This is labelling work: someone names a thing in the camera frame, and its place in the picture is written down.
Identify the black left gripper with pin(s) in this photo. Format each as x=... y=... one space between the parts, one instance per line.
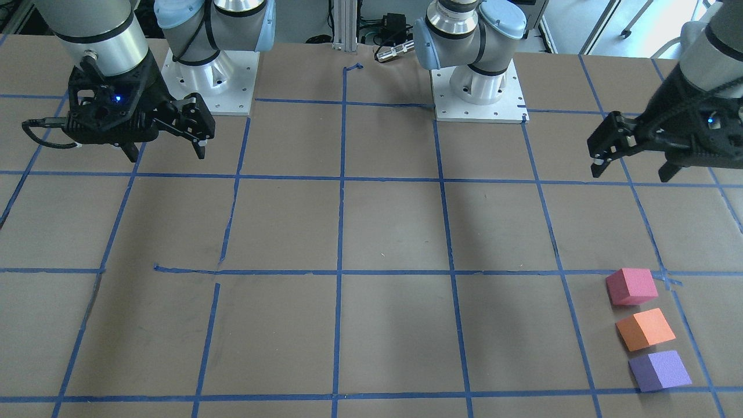
x=672 y=119

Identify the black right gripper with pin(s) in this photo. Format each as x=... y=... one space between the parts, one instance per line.
x=152 y=87

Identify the orange foam block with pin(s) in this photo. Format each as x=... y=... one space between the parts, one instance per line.
x=645 y=329

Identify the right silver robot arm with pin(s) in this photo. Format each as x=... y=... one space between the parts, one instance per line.
x=197 y=32

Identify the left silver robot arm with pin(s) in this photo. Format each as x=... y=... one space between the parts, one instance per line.
x=484 y=36

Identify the pink foam block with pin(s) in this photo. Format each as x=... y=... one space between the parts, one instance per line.
x=631 y=287

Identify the purple foam block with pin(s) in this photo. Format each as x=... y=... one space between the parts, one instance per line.
x=659 y=371

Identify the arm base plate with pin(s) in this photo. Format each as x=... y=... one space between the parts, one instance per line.
x=462 y=95
x=226 y=85

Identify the aluminium frame post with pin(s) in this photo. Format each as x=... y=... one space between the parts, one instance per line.
x=345 y=26

